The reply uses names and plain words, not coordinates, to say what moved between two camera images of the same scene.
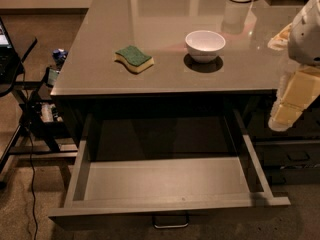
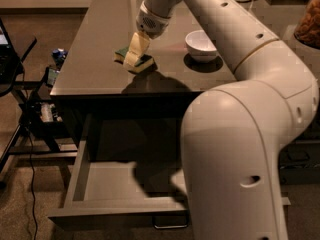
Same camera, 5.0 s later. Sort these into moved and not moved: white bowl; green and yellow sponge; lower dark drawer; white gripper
Moved: white gripper
Not moved: green and yellow sponge; white bowl; lower dark drawer
